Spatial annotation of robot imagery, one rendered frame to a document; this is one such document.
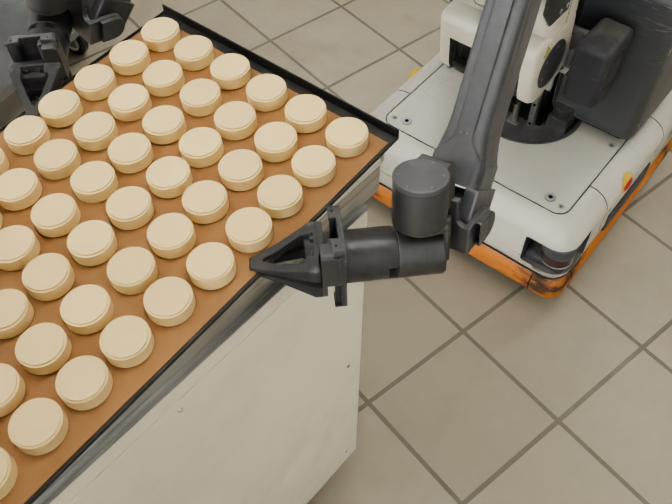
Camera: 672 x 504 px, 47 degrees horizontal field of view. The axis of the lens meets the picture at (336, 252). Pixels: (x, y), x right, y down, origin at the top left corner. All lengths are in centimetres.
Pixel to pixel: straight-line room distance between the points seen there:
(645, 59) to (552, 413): 80
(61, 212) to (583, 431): 129
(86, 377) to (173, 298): 11
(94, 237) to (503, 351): 123
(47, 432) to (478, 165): 50
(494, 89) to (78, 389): 51
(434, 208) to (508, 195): 106
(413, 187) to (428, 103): 126
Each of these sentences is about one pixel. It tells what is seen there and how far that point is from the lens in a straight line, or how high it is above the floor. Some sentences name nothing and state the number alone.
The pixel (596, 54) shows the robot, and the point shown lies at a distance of 168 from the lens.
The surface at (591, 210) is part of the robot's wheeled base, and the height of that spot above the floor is 27.
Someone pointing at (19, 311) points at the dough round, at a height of 95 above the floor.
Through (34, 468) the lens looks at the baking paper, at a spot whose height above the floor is 92.
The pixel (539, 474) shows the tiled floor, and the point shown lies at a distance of 178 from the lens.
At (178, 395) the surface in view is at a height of 82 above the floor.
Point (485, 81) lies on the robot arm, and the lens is 85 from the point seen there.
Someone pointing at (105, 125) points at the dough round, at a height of 96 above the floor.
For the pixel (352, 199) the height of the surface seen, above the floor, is 87.
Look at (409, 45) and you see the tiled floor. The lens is 265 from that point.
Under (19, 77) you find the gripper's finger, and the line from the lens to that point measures 108.
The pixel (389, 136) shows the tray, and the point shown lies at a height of 96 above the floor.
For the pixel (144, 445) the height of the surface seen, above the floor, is 79.
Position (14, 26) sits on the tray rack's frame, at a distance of 265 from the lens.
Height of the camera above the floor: 160
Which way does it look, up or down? 52 degrees down
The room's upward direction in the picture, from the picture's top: straight up
